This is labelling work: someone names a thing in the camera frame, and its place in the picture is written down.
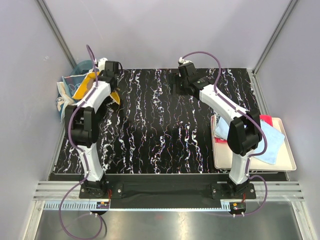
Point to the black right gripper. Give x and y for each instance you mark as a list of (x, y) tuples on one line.
[(178, 79)]

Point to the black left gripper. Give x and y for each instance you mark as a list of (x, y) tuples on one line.
[(101, 74)]

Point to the yellow towel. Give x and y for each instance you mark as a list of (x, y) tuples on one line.
[(88, 80)]

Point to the light blue terry towel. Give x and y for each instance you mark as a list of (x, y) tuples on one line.
[(274, 138)]

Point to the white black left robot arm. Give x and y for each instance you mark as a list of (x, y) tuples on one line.
[(82, 126)]

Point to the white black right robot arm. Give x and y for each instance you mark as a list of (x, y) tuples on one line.
[(244, 133)]

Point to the teal plastic laundry basket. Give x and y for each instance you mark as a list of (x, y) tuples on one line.
[(82, 68)]

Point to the blue white patterned towel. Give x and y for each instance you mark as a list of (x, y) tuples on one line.
[(65, 89)]

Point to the grey lettered folded towel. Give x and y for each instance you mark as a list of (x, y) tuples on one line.
[(214, 123)]

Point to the pink folded towel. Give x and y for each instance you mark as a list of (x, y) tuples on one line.
[(266, 118)]

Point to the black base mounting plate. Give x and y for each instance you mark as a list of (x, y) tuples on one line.
[(145, 203)]

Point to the white plastic tray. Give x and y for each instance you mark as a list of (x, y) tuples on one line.
[(223, 158)]

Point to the left controller board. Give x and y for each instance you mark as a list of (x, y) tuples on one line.
[(103, 205)]

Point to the controller board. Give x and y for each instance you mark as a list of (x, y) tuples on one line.
[(238, 206), (103, 205)]

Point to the right controller board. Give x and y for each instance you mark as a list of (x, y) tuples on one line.
[(238, 206)]

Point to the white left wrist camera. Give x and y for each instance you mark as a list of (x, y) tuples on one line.
[(100, 63)]

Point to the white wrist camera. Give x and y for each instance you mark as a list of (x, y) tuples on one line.
[(100, 63), (182, 61)]

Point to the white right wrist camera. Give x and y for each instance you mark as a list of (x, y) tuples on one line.
[(182, 61)]

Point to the left aluminium corner post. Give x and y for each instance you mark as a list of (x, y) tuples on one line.
[(56, 31)]

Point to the aluminium corner post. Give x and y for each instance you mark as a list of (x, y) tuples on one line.
[(56, 31), (275, 35)]

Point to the aluminium front rail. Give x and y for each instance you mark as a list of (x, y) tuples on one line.
[(288, 190)]

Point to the right aluminium corner post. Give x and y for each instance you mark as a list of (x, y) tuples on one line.
[(275, 35)]

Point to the slotted cable duct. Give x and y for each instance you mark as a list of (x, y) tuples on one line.
[(72, 205)]

